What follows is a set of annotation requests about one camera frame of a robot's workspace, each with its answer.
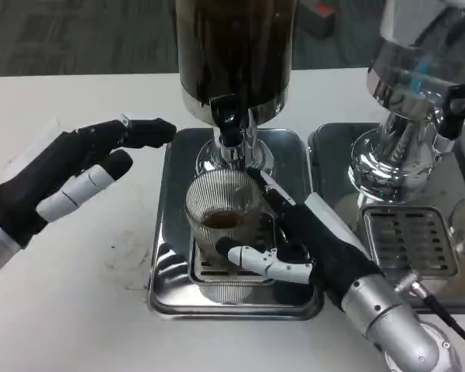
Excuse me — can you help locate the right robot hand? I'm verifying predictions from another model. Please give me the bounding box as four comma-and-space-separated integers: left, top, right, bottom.
215, 167, 384, 315

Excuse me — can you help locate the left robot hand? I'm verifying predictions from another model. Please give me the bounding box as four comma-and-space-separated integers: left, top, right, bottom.
0, 117, 178, 249

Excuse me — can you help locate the clear ribbed glass cup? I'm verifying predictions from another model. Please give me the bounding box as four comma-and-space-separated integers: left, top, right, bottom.
184, 170, 265, 268

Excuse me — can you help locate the steel drip tray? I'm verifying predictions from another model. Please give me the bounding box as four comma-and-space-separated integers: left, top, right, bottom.
146, 127, 326, 322
308, 122, 465, 311

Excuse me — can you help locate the steel drip grid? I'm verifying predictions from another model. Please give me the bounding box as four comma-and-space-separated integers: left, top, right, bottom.
362, 205, 460, 277
188, 215, 280, 286

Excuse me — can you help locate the black tap of dark dispenser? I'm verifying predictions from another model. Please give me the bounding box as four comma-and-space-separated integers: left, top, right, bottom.
210, 94, 249, 147

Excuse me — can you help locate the clear steel drink dispenser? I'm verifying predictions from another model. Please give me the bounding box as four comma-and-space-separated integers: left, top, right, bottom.
348, 0, 465, 205

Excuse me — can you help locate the dark drink dispenser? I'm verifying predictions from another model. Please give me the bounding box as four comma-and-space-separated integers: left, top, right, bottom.
176, 0, 295, 175

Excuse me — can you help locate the black box with orange patch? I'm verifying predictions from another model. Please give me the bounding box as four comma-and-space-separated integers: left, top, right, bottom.
296, 0, 336, 39

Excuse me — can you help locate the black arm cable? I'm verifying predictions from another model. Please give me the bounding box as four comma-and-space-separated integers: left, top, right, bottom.
397, 272, 465, 357

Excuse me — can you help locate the black tap with loop handle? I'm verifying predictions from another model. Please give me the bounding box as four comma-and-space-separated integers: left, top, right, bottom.
439, 84, 465, 140

